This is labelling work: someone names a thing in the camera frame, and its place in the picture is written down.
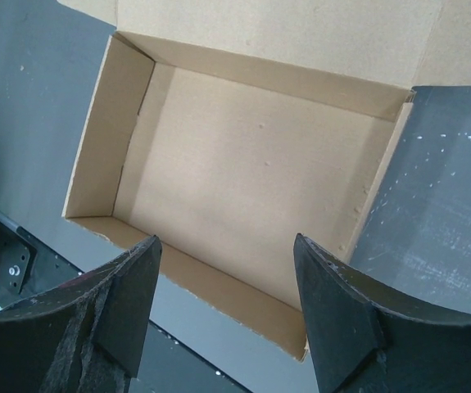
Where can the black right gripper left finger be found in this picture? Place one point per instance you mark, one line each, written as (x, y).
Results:
(87, 334)

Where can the brown cardboard box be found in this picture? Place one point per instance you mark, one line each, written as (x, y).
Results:
(226, 128)

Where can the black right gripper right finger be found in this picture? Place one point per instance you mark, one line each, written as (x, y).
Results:
(365, 336)

